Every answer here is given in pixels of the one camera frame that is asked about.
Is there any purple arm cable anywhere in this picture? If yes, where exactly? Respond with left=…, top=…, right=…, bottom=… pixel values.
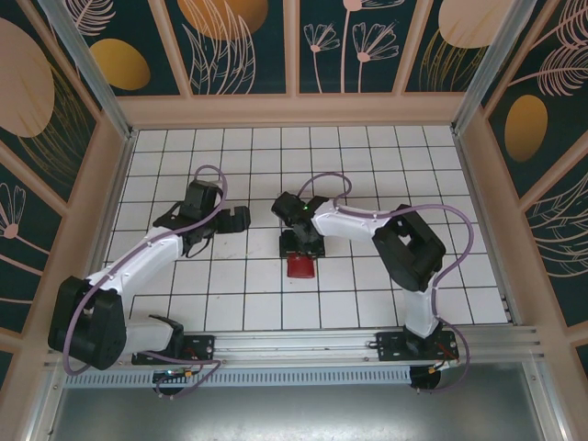
left=296, top=172, right=477, bottom=397
left=62, top=164, right=231, bottom=400

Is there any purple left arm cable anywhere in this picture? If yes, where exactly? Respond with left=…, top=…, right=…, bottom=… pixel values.
left=62, top=164, right=231, bottom=400

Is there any red card holder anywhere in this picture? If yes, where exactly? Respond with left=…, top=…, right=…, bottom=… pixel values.
left=286, top=254, right=318, bottom=279

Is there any aluminium table side rail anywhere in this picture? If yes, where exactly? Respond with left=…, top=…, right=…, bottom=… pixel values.
left=454, top=130, right=520, bottom=325
left=73, top=130, right=139, bottom=332

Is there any aluminium frame post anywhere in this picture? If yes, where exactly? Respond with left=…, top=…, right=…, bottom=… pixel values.
left=36, top=0, right=138, bottom=141
left=449, top=0, right=552, bottom=137

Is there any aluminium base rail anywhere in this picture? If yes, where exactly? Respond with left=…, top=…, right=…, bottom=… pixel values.
left=43, top=324, right=546, bottom=368

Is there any grey slotted cable duct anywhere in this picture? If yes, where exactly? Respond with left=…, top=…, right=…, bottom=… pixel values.
left=63, top=365, right=413, bottom=388

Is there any thin black left gripper cable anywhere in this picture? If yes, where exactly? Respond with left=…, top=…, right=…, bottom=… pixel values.
left=183, top=236, right=213, bottom=261

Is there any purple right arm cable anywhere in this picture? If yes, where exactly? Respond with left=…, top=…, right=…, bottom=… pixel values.
left=296, top=172, right=477, bottom=397

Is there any grey metal panel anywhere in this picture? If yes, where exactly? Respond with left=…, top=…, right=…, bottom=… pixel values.
left=27, top=385, right=561, bottom=441

